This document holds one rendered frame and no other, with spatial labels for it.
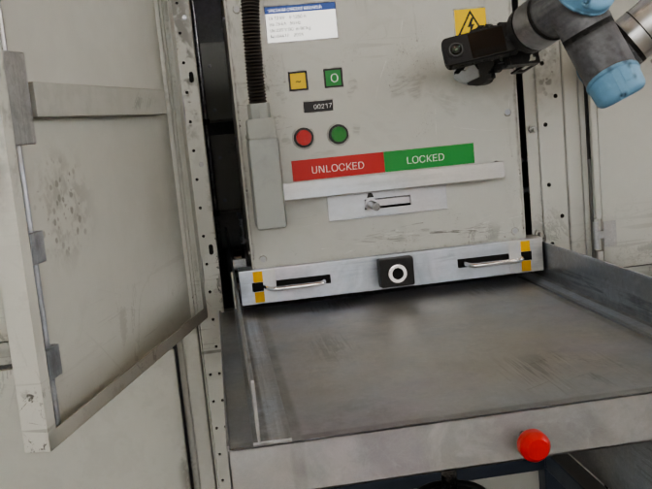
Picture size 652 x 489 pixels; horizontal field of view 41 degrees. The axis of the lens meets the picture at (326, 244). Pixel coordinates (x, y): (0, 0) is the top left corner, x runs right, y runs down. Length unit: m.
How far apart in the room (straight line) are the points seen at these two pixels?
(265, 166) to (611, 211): 0.67
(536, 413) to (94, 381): 0.56
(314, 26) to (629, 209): 0.67
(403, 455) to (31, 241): 0.46
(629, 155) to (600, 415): 0.79
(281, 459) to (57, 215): 0.42
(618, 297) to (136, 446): 0.86
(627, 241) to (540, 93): 0.32
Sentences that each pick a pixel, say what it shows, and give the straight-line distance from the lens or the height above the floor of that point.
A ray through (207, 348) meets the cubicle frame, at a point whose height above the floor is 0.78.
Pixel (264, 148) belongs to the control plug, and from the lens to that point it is 1.37.
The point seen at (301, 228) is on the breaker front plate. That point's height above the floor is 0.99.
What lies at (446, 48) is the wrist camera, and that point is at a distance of 1.38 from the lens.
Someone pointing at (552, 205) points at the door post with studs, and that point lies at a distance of 1.66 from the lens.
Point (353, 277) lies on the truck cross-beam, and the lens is 1.51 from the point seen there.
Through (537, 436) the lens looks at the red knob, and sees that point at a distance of 0.92.
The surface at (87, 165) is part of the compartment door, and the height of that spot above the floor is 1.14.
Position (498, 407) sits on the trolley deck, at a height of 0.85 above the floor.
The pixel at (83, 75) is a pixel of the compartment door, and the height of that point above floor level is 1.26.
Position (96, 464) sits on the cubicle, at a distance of 1.63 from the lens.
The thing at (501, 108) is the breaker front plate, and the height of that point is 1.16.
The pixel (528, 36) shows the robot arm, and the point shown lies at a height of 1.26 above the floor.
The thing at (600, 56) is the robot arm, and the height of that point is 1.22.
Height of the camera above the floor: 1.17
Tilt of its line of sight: 8 degrees down
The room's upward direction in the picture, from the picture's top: 5 degrees counter-clockwise
